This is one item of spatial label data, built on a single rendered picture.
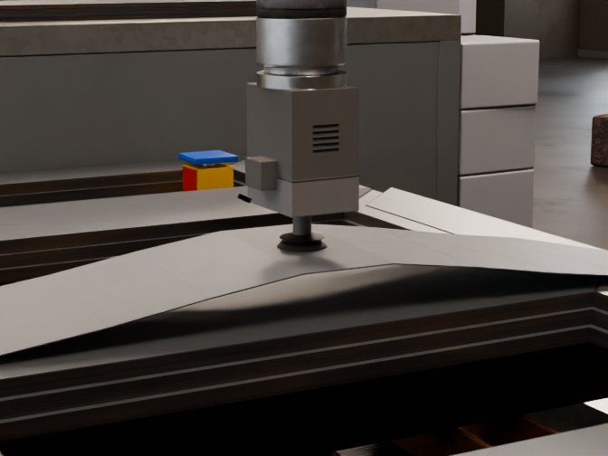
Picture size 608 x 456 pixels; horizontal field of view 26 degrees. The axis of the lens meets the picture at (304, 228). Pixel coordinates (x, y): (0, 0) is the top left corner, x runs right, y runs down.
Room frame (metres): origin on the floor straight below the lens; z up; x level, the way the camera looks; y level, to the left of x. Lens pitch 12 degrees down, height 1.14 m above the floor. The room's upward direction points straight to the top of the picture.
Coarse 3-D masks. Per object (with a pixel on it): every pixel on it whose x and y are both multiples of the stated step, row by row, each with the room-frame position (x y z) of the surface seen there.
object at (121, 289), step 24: (96, 264) 1.11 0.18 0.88; (120, 264) 1.10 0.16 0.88; (144, 264) 1.09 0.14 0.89; (72, 288) 1.05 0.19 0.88; (96, 288) 1.04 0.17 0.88; (120, 288) 1.03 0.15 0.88; (144, 288) 1.02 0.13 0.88; (168, 288) 1.01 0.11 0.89; (192, 288) 1.00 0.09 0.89; (96, 312) 0.98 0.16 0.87; (120, 312) 0.97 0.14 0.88; (144, 312) 0.96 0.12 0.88
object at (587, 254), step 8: (528, 240) 1.29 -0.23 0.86; (552, 248) 1.25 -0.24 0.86; (560, 248) 1.26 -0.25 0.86; (568, 248) 1.26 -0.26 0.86; (576, 248) 1.27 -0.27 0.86; (584, 248) 1.27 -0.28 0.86; (576, 256) 1.22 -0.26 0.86; (584, 256) 1.22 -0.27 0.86; (592, 256) 1.23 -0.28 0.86; (600, 256) 1.23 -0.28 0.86; (600, 264) 1.18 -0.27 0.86
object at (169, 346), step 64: (0, 192) 1.66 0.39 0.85; (64, 192) 1.69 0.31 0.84; (128, 192) 1.73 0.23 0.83; (0, 256) 1.32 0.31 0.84; (64, 256) 1.35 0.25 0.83; (192, 320) 1.02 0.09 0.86; (256, 320) 1.02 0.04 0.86; (320, 320) 1.02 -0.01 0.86; (384, 320) 1.02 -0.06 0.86; (448, 320) 1.05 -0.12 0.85; (512, 320) 1.07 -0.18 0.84; (576, 320) 1.10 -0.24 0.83; (0, 384) 0.87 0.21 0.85; (64, 384) 0.89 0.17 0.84; (128, 384) 0.91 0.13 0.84; (192, 384) 0.93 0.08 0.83; (256, 384) 0.95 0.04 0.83; (320, 384) 0.97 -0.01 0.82
